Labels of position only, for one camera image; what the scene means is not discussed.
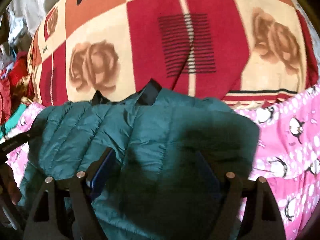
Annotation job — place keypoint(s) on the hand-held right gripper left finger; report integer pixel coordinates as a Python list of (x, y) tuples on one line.
[(103, 170)]

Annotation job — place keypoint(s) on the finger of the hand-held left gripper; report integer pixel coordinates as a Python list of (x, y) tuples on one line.
[(32, 133)]

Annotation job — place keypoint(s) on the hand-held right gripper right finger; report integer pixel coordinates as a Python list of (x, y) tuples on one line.
[(211, 172)]

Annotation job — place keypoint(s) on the green quilted jacket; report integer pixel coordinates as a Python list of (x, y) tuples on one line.
[(155, 135)]

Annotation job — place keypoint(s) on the teal cloth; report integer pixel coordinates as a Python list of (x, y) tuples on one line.
[(15, 120)]

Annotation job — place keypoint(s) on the brown gold cloth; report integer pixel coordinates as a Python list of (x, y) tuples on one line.
[(21, 92)]

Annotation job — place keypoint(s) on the red cloth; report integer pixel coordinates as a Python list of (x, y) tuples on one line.
[(18, 72)]

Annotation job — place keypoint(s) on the pink penguin print blanket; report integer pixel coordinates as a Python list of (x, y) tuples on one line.
[(287, 155)]

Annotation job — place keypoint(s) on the white crumpled cloth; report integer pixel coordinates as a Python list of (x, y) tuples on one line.
[(32, 7)]

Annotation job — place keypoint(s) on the rose print checkered quilt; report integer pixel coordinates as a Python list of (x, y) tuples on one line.
[(155, 42)]

